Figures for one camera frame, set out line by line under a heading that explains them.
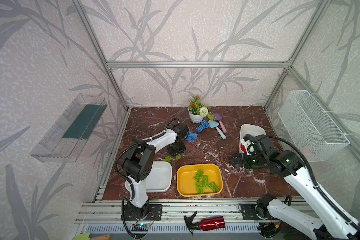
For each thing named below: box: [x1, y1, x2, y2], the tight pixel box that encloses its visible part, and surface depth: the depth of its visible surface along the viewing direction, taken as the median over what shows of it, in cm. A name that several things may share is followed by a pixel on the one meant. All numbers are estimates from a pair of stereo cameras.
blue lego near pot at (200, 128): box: [196, 124, 206, 133], surface depth 107 cm
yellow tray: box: [176, 163, 224, 197], surface depth 84 cm
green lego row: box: [164, 154, 182, 163], surface depth 93 cm
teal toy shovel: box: [208, 120, 227, 140], surface depth 109 cm
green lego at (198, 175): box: [194, 169, 204, 182], surface depth 86 cm
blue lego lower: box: [185, 132, 198, 143], surface depth 103 cm
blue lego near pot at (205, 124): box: [201, 120, 210, 129], surface depth 110 cm
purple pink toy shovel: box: [213, 112, 227, 134], surface depth 110 cm
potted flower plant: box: [187, 94, 216, 124], surface depth 104 cm
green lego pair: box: [202, 175, 219, 193], surface depth 82 cm
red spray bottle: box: [183, 210, 226, 237], surface depth 69 cm
